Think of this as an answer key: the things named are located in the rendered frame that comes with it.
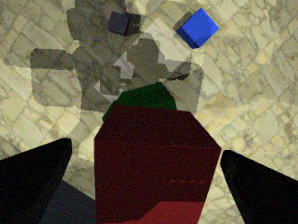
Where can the red block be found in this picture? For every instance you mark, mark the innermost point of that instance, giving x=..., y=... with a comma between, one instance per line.
x=152, y=166

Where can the green block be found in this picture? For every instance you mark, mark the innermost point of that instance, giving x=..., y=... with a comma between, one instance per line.
x=155, y=98
x=141, y=89

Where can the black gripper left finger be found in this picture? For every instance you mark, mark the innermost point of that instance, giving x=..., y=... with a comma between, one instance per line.
x=29, y=180

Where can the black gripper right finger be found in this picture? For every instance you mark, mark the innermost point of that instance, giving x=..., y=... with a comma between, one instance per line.
x=263, y=195

